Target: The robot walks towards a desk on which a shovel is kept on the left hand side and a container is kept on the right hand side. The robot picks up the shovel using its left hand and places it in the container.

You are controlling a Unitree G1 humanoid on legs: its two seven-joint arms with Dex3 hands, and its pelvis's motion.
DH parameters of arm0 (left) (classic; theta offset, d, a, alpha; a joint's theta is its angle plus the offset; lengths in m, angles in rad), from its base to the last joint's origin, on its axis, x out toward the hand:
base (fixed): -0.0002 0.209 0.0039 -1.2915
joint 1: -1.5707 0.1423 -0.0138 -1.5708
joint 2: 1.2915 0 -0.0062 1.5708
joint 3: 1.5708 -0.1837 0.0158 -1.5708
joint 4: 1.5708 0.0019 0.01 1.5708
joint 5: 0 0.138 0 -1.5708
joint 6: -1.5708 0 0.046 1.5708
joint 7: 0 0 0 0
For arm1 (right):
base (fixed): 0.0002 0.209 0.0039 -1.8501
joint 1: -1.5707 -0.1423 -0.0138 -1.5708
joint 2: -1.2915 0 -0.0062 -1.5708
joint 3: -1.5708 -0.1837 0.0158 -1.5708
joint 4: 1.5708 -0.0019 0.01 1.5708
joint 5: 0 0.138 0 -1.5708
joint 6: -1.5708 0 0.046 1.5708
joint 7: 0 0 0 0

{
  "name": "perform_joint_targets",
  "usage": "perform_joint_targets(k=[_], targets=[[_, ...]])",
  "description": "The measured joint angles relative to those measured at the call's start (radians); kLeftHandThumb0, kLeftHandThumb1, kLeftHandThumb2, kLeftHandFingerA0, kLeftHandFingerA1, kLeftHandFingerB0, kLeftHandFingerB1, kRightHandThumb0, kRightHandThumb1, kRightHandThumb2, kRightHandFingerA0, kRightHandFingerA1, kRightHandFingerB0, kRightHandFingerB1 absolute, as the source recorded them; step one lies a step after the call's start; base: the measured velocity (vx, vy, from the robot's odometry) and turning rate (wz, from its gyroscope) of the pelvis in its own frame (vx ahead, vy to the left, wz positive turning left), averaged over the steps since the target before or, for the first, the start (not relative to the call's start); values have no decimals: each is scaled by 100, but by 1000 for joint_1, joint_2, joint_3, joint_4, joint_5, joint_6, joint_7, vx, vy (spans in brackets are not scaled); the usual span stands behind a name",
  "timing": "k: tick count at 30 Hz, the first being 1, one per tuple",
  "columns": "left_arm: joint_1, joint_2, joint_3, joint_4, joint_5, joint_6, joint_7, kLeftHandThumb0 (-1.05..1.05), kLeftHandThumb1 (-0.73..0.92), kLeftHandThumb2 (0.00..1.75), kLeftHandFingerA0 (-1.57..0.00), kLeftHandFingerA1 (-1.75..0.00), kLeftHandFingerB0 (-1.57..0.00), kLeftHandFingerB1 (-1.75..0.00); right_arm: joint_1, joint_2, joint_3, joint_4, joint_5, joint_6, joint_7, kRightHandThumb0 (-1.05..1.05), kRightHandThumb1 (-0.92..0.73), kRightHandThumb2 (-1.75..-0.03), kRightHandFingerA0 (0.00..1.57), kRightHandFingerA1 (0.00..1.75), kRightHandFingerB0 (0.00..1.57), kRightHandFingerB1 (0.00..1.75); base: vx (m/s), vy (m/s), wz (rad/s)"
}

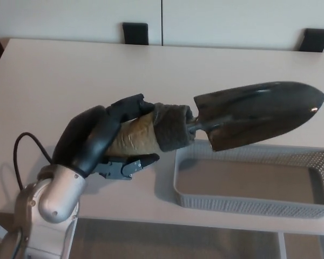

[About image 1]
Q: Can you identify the black cabinet handle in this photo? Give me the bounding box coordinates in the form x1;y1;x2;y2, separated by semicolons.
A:
121;22;150;45
299;28;324;53

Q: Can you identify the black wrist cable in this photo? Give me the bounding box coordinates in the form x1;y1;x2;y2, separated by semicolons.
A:
13;132;55;190

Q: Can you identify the white cabinet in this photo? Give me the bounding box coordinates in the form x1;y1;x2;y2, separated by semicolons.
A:
0;0;324;53

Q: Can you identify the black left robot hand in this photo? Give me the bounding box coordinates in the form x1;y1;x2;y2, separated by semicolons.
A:
52;93;161;182

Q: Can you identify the metal shovel with handle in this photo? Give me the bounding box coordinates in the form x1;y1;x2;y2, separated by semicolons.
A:
107;80;324;159

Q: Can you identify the grey perforated plastic basket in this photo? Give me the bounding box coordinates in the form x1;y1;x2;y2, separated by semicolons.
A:
173;144;324;219

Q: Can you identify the white desk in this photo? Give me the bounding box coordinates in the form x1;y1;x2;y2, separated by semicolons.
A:
0;37;324;259

